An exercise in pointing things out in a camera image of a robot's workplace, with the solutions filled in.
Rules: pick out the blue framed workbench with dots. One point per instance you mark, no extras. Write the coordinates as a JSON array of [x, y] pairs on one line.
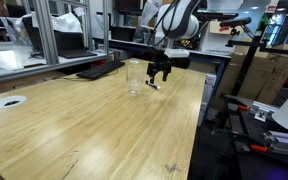
[[204, 57]]

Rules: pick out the black breadboard platform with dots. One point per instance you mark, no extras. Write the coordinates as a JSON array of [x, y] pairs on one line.
[[240, 123]]

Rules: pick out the large brown cardboard box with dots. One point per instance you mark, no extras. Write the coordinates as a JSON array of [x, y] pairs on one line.
[[260, 76]]

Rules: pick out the white crumpled cloth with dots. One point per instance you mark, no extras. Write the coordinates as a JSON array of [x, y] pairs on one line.
[[64, 23]]

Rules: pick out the black marker with white cap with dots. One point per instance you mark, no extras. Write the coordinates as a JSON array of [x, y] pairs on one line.
[[154, 86]]

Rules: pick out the clear glass cup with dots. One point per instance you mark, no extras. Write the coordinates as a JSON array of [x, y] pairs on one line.
[[134, 90]]

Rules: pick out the red white wall sign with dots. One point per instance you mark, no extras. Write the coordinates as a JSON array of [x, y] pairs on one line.
[[270, 9]]

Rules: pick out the black overhead shelf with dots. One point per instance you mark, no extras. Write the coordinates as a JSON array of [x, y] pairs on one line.
[[217, 15]]

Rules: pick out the black computer keyboard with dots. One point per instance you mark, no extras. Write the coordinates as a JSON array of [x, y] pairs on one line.
[[100, 69]]

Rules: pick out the white drawer cabinet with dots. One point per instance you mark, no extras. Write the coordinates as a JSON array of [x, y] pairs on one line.
[[208, 96]]

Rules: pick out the silver metal bracket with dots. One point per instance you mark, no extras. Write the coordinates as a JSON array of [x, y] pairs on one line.
[[260, 114]]

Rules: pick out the black box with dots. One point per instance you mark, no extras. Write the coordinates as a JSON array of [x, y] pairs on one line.
[[120, 33]]

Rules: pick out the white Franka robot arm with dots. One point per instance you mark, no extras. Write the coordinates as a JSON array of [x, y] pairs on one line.
[[180, 23]]

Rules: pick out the white printed cardboard box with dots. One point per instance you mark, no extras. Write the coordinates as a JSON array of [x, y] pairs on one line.
[[217, 41]]

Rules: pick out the black laptop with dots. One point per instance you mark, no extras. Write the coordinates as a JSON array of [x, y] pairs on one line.
[[70, 45]]

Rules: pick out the large flat cardboard box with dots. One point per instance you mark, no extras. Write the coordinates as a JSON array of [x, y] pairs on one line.
[[17, 85]]

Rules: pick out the aluminium extrusion frame workbench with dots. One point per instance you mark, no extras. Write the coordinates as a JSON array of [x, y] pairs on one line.
[[47, 33]]

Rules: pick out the silver aluminium extrusion bar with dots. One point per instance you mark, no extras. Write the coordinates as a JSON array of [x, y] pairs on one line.
[[284, 143]]

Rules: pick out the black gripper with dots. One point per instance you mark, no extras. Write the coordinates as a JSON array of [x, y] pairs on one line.
[[160, 60]]

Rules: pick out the white grommet with dark hole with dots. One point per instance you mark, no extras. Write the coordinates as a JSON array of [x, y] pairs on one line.
[[9, 101]]

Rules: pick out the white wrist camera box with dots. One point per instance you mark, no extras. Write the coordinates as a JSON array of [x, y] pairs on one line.
[[176, 52]]

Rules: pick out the black stereo camera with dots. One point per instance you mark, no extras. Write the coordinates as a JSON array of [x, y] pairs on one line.
[[235, 22]]

